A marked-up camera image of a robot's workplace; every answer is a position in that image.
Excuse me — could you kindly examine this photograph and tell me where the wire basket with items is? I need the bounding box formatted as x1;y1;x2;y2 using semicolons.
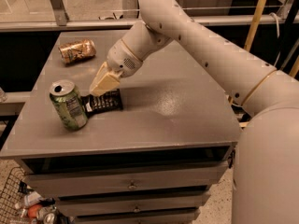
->
0;167;68;224

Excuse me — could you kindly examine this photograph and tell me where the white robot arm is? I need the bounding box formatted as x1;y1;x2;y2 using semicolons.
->
90;0;299;224

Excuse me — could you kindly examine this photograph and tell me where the green soda can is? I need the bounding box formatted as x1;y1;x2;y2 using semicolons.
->
50;79;88;131

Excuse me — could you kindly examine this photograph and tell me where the grey drawer cabinet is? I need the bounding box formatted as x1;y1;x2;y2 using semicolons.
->
1;31;240;224

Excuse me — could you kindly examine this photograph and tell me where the top drawer knob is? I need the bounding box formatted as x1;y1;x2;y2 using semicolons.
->
127;180;137;191

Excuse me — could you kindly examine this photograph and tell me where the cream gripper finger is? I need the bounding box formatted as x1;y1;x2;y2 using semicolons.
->
89;62;122;96

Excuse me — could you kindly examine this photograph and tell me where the yellow wooden easel frame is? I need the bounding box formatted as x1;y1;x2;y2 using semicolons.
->
228;0;299;129

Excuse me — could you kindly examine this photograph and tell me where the metal railing frame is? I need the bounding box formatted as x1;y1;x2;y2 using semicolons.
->
0;0;293;32

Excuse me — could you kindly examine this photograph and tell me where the black rxbar chocolate wrapper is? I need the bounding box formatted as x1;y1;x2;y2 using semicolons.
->
82;89;123;116

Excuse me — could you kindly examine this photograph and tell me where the drawer knob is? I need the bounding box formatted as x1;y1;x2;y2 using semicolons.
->
127;180;137;191
133;206;141;213

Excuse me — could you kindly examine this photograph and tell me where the crushed gold can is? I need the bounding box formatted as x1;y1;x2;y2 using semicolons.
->
58;39;96;64

